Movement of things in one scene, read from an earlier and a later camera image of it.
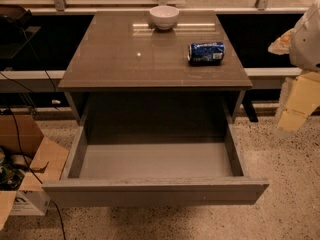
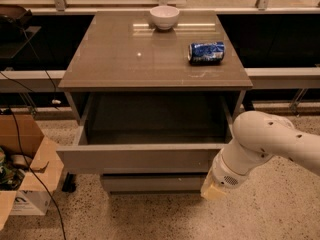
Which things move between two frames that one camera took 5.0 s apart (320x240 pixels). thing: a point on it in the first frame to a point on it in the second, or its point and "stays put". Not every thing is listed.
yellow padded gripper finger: x=303 y=98 to x=221 y=177
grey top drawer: x=153 y=172 to x=147 y=134
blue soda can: x=209 y=53 stays put
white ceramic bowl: x=164 y=16 stays put
